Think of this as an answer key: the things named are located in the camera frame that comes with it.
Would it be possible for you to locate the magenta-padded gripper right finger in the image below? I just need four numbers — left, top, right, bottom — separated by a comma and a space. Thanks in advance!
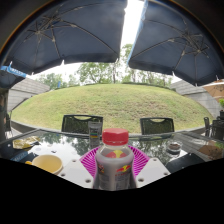
128, 145, 172, 189

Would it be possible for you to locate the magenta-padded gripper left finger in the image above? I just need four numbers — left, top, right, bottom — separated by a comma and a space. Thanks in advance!
57, 145, 101, 190

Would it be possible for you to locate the red-capped drink bottle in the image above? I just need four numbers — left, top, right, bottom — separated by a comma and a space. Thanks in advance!
93, 128, 136, 192

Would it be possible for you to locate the small round ashtray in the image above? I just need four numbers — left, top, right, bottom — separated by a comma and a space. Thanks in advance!
166, 140, 184, 155

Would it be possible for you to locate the dark mesh-back patio chair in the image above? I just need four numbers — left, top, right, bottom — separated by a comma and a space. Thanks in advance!
139, 116, 176, 136
61, 114, 105, 135

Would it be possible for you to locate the yellow snack packet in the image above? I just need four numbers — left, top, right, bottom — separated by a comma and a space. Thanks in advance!
12, 135, 41, 150

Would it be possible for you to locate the beige patio umbrella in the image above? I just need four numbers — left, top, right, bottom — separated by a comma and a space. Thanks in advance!
201, 79, 224, 103

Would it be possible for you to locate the blue printed patio umbrella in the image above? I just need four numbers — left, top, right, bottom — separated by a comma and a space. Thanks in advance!
0, 64, 27, 90

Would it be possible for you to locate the navy umbrella with light-blue edge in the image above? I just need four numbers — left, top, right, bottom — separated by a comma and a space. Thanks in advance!
127, 0, 224, 87

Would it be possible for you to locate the large navy patio umbrella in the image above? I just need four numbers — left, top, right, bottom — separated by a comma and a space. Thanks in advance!
0, 0, 128, 76

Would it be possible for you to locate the cream mug with yellow handle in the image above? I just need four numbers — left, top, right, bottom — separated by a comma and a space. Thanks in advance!
25, 154, 64, 175

